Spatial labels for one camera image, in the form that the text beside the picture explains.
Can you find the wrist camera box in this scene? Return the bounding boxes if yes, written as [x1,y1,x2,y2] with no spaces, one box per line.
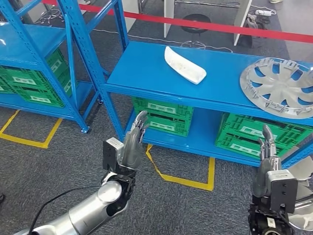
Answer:
[103,137,124,174]
[265,169,298,215]

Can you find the black round stool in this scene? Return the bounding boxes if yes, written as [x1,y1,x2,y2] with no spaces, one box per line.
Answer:
[181,13,211,50]

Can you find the white power strip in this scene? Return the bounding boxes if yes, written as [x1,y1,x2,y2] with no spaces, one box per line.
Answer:
[254,9,273,17]

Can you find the large chrome round floor base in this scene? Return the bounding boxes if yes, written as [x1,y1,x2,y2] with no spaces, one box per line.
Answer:
[288,181,313,231]

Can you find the white curved plastic part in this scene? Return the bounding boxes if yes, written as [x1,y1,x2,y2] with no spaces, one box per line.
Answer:
[164,46,207,85]

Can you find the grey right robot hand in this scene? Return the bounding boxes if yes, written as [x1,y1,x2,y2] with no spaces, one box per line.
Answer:
[253,124,281,198]

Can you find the black bag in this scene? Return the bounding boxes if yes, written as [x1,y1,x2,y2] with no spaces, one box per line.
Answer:
[238,13,265,48]

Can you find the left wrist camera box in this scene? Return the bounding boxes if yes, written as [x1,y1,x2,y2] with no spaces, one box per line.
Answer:
[103,137,124,174]

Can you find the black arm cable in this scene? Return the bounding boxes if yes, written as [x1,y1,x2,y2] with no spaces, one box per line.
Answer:
[28,186,101,235]

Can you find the blue metal shelf rack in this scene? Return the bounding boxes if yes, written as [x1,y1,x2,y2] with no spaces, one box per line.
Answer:
[57,0,313,169]
[0,0,104,134]

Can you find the red barrier belt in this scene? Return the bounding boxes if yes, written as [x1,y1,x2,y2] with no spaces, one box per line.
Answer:
[41,0,313,45]

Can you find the silver wheel hubcap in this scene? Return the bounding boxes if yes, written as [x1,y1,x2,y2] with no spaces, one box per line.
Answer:
[240,57,313,119]

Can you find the chrome star chair base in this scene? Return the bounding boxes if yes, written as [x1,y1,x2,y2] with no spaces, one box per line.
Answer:
[34,4,66,26]

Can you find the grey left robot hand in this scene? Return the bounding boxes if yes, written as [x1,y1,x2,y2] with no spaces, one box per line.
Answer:
[121,110,150,169]

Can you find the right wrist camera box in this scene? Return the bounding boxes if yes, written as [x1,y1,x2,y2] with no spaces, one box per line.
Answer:
[265,169,298,215]

